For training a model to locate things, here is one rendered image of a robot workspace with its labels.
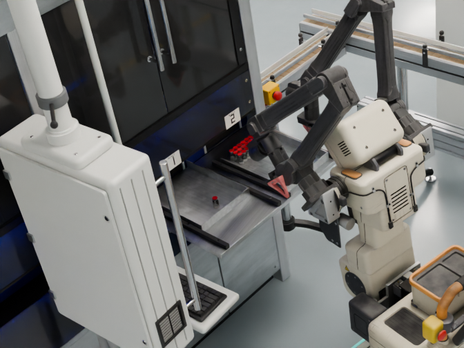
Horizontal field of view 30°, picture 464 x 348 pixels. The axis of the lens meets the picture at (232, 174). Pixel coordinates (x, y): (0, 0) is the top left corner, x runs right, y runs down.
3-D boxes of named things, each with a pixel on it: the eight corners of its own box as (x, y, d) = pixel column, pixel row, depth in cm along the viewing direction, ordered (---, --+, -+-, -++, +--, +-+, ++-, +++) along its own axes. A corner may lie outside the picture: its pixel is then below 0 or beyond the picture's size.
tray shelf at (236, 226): (132, 211, 334) (131, 208, 333) (253, 123, 371) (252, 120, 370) (221, 258, 305) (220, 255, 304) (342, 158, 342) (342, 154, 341)
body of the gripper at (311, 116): (307, 112, 329) (306, 95, 324) (329, 120, 323) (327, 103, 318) (296, 120, 325) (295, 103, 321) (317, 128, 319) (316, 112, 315)
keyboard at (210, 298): (118, 281, 312) (117, 276, 310) (144, 258, 320) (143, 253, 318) (201, 323, 289) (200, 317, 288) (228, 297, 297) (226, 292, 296)
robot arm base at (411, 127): (409, 141, 285) (433, 125, 290) (394, 121, 287) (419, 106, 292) (398, 152, 293) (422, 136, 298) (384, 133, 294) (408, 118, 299)
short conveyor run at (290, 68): (253, 125, 374) (248, 94, 364) (227, 114, 383) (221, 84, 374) (349, 54, 410) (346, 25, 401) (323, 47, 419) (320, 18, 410)
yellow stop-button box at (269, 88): (257, 101, 366) (255, 87, 362) (268, 93, 370) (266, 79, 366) (271, 106, 362) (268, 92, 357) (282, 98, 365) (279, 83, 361)
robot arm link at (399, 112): (403, 121, 289) (411, 117, 292) (384, 98, 291) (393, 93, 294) (387, 137, 296) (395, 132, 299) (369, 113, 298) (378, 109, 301)
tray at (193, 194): (141, 201, 336) (139, 194, 334) (188, 166, 349) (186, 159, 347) (202, 233, 315) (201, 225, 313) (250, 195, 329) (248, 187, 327)
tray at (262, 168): (221, 165, 347) (220, 158, 345) (264, 133, 360) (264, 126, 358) (286, 193, 326) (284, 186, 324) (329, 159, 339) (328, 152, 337)
